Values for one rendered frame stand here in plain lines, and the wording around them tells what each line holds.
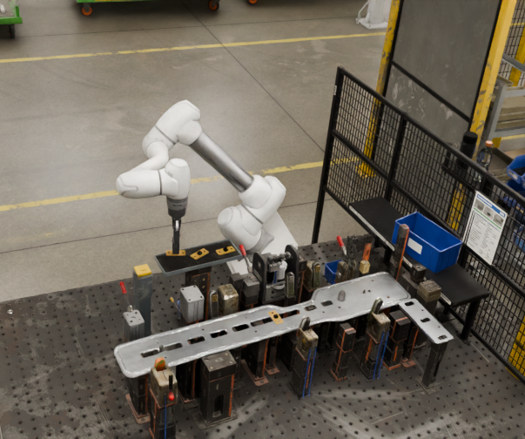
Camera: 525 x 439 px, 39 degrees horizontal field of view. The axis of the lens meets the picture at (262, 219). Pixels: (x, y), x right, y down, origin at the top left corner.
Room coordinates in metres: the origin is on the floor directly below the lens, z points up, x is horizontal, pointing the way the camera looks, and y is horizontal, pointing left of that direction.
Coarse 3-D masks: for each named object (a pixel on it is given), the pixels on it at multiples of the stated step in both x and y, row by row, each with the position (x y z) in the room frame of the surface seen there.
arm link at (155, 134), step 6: (156, 126) 3.08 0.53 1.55; (150, 132) 3.08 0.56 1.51; (156, 132) 3.05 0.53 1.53; (162, 132) 3.05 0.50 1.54; (144, 138) 3.09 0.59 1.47; (150, 138) 3.04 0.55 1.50; (156, 138) 3.03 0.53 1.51; (162, 138) 3.03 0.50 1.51; (168, 138) 3.04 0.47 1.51; (144, 144) 3.04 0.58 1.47; (168, 144) 3.04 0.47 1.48; (174, 144) 3.07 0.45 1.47; (144, 150) 3.01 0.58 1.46; (168, 150) 3.04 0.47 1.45
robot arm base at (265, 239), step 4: (260, 228) 3.16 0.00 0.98; (264, 232) 3.16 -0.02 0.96; (260, 236) 3.11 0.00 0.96; (264, 236) 3.13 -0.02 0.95; (268, 236) 3.13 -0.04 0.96; (272, 236) 3.12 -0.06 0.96; (260, 240) 3.10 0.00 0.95; (264, 240) 3.11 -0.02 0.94; (268, 240) 3.11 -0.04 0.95; (272, 240) 3.11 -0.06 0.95; (256, 244) 3.08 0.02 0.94; (260, 244) 3.09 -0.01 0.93; (264, 244) 3.09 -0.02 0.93; (268, 244) 3.10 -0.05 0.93; (252, 248) 3.07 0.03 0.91; (256, 248) 3.07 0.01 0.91; (260, 248) 3.08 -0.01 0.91; (264, 248) 3.09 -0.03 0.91; (240, 252) 3.11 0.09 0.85; (248, 252) 3.07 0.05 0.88; (252, 252) 3.07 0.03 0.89; (260, 252) 3.08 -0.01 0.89; (248, 256) 3.07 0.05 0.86; (252, 256) 3.06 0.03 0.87
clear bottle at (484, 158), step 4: (488, 144) 3.09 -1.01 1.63; (484, 148) 3.10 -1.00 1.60; (488, 148) 3.09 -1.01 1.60; (480, 152) 3.10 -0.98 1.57; (484, 152) 3.08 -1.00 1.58; (488, 152) 3.08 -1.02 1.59; (480, 156) 3.09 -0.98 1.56; (484, 156) 3.08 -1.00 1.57; (488, 156) 3.08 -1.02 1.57; (480, 160) 3.08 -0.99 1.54; (484, 160) 3.07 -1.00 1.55; (488, 160) 3.08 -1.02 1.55; (480, 164) 3.08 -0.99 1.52; (484, 164) 3.07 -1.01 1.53; (488, 164) 3.08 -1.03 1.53; (484, 168) 3.07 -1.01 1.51; (476, 172) 3.08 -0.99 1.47; (476, 176) 3.08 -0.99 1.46; (480, 176) 3.07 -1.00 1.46; (480, 180) 3.07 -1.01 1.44
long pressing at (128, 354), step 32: (320, 288) 2.68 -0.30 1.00; (352, 288) 2.71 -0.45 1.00; (384, 288) 2.74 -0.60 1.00; (224, 320) 2.41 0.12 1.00; (256, 320) 2.43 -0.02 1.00; (288, 320) 2.45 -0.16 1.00; (320, 320) 2.47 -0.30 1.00; (128, 352) 2.16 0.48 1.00; (160, 352) 2.18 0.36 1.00; (192, 352) 2.19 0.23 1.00
